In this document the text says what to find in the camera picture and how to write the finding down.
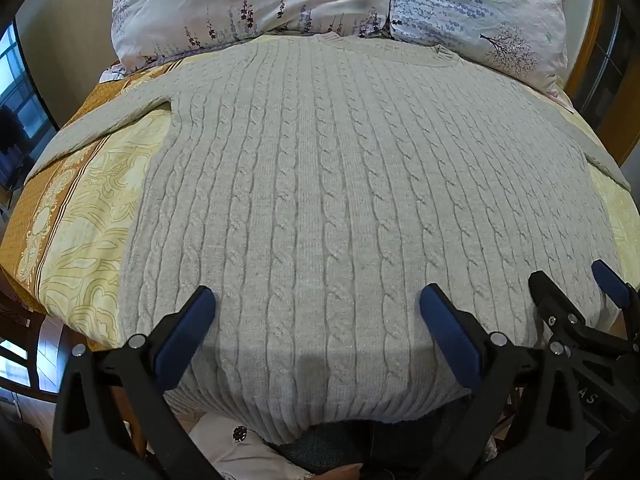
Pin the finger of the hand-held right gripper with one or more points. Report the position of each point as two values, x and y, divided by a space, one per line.
545 292
612 282

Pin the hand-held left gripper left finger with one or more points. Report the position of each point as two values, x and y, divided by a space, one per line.
186 325

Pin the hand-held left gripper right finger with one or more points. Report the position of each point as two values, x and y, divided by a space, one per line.
450 330

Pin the yellow patterned bed sheet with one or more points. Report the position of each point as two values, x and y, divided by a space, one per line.
85 220

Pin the person's white shirt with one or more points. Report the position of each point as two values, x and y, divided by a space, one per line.
250 460

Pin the person's dark pants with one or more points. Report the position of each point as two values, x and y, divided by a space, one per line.
340 445

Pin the wooden chair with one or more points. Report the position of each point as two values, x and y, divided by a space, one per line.
20 320

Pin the wooden headboard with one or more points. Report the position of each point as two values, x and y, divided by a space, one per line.
595 60

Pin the window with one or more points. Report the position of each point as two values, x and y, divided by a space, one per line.
25 110

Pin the white pillow with tree print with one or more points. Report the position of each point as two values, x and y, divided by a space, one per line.
475 10

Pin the white pillow with purple flowers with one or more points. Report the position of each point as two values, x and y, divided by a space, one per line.
225 0

